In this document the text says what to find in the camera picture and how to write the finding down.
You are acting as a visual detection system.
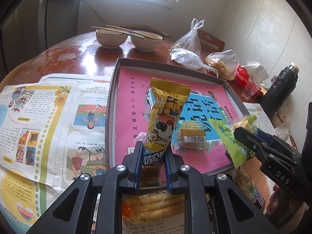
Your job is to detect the black thermos bottle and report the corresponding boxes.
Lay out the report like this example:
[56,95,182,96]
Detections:
[260,63,299,118]

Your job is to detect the yellow panda snack bar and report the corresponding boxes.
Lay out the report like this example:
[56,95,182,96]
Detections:
[140,78,191,187]

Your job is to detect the tied clear plastic bag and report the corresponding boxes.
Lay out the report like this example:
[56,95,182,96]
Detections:
[170,19,205,55]

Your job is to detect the right white ceramic bowl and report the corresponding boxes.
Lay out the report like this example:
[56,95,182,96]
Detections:
[131,30,163,52]

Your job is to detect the green yellow pastry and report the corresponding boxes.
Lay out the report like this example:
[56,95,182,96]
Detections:
[208,115,258,169]

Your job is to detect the person's right hand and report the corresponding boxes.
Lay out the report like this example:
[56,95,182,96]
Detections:
[267,184,291,217]

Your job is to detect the orange egg rolls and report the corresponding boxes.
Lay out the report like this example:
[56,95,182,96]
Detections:
[122,190,184,224]

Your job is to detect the dark refrigerator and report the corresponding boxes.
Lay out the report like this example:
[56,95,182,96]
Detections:
[1,0,80,72]

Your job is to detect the wooden chair back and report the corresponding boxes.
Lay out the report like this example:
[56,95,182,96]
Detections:
[197,30,225,53]

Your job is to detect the left white ceramic bowl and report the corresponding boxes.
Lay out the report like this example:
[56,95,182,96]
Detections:
[96,28,128,49]

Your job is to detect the white ceramic bowl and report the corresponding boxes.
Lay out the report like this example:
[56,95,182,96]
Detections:
[96,28,128,49]
[131,30,163,52]

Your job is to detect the crumpled clear plastic bag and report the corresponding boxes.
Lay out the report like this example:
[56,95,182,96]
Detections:
[170,48,219,78]

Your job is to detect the plastic bag of fried snacks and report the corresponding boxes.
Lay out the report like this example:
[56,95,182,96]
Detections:
[205,50,239,81]

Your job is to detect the wooden chopsticks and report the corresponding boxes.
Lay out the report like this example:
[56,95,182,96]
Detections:
[92,25,156,40]

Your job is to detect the brown silver candy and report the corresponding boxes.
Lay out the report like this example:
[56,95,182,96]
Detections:
[134,132,146,143]

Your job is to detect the blue cookie packet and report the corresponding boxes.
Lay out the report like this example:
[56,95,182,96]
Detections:
[254,188,265,211]

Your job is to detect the red tissue pack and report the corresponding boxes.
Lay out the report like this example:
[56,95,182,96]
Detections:
[234,61,269,99]

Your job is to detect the green pastry clear wrapper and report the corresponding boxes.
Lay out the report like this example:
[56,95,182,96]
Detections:
[234,168,256,203]

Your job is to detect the clear plastic cup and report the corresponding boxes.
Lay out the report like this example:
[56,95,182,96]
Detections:
[242,81,261,100]

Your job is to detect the small yellow cake packet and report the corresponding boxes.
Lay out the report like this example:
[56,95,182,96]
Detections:
[171,121,210,154]

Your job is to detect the dark cardboard box tray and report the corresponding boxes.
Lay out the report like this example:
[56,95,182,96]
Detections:
[105,58,247,174]

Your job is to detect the colourful student newspaper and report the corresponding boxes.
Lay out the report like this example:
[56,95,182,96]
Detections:
[0,74,298,234]

